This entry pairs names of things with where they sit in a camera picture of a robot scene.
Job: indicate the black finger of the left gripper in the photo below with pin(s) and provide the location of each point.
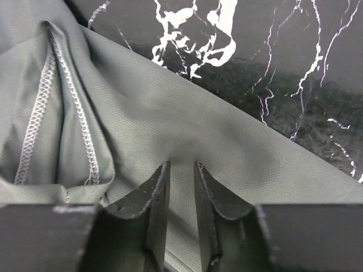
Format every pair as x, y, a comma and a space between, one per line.
130, 234

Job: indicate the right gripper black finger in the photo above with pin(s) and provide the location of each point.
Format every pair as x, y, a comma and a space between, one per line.
229, 234

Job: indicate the grey t-shirt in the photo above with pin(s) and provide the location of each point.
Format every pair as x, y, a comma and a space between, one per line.
81, 116

